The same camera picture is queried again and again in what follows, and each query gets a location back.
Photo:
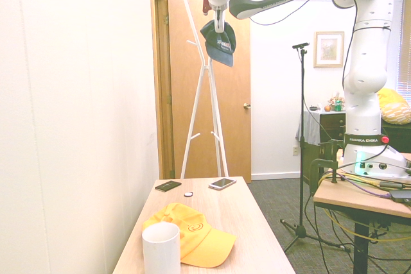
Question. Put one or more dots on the black table clamp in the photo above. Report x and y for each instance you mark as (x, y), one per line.
(321, 165)

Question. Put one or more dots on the wooden door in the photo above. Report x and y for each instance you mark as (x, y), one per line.
(180, 94)

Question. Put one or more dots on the red knob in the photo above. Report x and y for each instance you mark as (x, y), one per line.
(384, 140)

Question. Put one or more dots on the black camera on stand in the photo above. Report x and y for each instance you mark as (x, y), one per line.
(300, 45)

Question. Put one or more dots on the black tripod stand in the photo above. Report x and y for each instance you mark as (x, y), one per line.
(302, 158)

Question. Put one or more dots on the white mug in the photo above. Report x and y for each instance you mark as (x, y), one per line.
(161, 250)

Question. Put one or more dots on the dark blue cap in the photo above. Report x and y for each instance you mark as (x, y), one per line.
(221, 49)

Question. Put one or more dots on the brass door knob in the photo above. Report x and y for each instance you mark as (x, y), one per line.
(246, 106)

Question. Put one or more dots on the white coat rack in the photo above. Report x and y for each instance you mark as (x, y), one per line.
(197, 100)

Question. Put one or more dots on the framed picture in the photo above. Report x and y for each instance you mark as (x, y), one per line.
(328, 49)

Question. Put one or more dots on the dark wooden dresser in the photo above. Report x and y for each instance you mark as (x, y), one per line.
(330, 123)

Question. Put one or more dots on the white smartphone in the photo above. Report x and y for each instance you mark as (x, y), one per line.
(222, 183)

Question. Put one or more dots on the flower decoration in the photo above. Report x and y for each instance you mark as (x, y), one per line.
(337, 97)

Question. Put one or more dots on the small white round disc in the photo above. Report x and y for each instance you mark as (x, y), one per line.
(188, 194)

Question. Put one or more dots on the wall power outlet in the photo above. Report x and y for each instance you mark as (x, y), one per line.
(294, 151)

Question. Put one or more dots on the grey cloth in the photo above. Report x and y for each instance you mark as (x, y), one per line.
(308, 126)

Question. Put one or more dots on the window blind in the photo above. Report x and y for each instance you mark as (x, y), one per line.
(405, 75)

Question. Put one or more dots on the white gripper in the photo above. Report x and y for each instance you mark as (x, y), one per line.
(219, 6)

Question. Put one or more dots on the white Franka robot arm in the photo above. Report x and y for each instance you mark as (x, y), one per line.
(363, 72)

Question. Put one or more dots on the yellow smiley cap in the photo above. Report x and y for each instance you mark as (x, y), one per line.
(199, 235)

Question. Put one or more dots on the black box on table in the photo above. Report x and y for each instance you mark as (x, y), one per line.
(399, 195)

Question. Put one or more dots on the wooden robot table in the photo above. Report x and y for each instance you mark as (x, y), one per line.
(346, 197)

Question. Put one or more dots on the wooden door frame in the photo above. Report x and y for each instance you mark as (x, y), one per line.
(159, 62)

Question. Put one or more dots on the orange fruit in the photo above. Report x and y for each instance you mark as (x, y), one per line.
(327, 108)

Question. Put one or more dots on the green can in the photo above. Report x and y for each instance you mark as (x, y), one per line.
(338, 106)

